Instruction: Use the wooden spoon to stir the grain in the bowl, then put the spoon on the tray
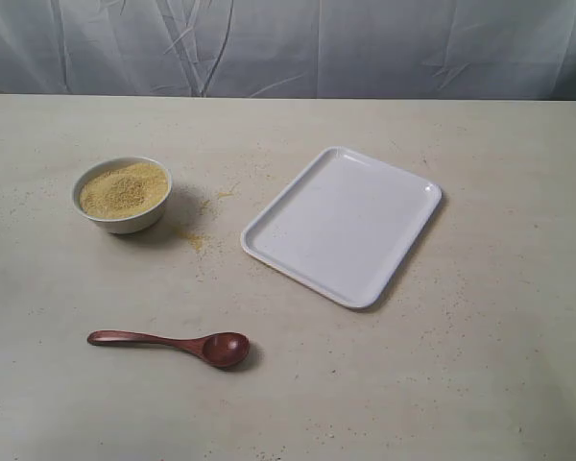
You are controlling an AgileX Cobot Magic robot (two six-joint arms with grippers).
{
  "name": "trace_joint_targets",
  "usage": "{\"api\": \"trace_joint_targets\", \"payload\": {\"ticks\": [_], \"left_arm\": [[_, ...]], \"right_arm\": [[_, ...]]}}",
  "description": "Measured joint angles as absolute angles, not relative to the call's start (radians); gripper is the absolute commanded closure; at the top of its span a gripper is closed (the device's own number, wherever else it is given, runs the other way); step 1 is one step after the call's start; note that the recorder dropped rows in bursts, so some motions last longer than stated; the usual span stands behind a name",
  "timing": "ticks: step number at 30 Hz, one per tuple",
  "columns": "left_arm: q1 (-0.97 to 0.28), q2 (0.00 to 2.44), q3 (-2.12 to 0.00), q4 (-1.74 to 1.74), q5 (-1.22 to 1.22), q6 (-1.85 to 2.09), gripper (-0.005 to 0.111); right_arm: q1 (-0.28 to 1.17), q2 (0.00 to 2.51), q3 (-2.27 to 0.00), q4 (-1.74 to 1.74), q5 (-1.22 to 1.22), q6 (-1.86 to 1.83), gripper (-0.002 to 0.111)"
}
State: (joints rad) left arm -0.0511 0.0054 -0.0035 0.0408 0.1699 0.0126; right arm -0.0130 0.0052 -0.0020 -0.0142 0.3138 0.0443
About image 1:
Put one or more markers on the dark wooden spoon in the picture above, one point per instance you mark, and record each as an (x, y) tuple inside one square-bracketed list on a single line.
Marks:
[(221, 350)]

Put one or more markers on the white rectangular plastic tray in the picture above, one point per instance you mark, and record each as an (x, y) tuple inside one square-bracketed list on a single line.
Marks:
[(343, 225)]

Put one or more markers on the white ceramic bowl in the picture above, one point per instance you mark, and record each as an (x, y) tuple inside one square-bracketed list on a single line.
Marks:
[(131, 224)]

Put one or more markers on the white backdrop curtain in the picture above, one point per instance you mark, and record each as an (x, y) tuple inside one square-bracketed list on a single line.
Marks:
[(523, 50)]

